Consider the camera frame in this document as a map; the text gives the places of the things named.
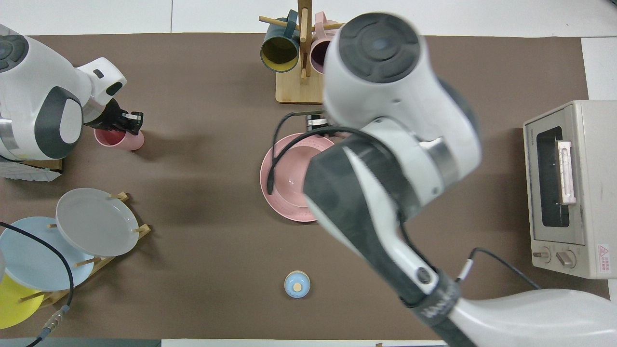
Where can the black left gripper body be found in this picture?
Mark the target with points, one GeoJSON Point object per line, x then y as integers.
{"type": "Point", "coordinates": [108, 118]}

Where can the pink tumbler cup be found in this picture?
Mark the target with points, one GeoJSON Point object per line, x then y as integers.
{"type": "Point", "coordinates": [126, 140]}

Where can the pink bowl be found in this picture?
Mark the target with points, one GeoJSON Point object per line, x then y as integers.
{"type": "Point", "coordinates": [289, 178]}

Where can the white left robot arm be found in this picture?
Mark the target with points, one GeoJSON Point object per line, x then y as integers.
{"type": "Point", "coordinates": [43, 106]}

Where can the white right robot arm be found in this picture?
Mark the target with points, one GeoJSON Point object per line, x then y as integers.
{"type": "Point", "coordinates": [385, 144]}

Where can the wooden mug tree stand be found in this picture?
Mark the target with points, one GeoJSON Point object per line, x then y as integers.
{"type": "Point", "coordinates": [294, 91]}

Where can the pink mug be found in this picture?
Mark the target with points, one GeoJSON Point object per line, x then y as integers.
{"type": "Point", "coordinates": [317, 53]}

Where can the brown table mat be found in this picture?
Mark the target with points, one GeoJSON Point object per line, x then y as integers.
{"type": "Point", "coordinates": [202, 168]}

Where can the dark green mug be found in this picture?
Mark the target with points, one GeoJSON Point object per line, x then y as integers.
{"type": "Point", "coordinates": [278, 50]}

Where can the pink speckled plate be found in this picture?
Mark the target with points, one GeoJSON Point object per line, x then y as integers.
{"type": "Point", "coordinates": [282, 208]}

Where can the grey plate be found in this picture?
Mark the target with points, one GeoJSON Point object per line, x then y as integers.
{"type": "Point", "coordinates": [96, 221]}

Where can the wooden plate rack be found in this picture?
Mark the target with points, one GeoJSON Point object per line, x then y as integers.
{"type": "Point", "coordinates": [143, 230]}

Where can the light blue plate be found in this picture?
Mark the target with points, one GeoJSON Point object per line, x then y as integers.
{"type": "Point", "coordinates": [33, 260]}

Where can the blue lid with wooden knob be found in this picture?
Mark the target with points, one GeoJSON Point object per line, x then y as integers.
{"type": "Point", "coordinates": [297, 284]}

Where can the yellow plate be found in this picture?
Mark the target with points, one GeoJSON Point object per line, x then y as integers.
{"type": "Point", "coordinates": [12, 306]}

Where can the beige toaster oven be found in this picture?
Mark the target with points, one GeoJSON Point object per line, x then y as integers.
{"type": "Point", "coordinates": [590, 217]}

